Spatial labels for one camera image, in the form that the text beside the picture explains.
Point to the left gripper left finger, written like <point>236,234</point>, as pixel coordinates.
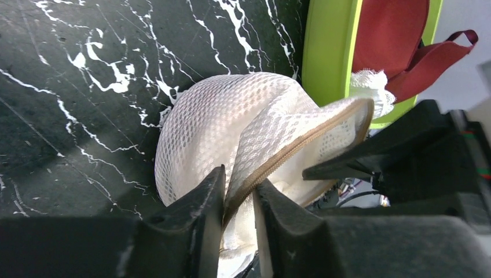
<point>180,241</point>

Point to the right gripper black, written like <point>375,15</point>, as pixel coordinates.
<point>424,155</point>

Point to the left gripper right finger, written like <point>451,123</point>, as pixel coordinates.
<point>294,242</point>

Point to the white mesh laundry bag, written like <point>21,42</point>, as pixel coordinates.
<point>251,124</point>

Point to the white lace garment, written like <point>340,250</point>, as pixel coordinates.
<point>368,83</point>

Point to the red garment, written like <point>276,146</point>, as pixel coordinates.
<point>388,39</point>

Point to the green plastic basin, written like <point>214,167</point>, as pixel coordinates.
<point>330,39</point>

